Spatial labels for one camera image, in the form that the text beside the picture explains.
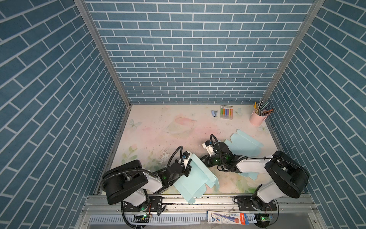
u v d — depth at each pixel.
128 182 0.44
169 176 0.64
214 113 1.14
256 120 1.04
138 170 0.50
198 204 0.75
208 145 0.81
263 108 1.03
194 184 0.81
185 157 0.72
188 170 0.74
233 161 0.68
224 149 0.69
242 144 0.98
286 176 0.45
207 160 0.77
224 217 0.69
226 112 1.14
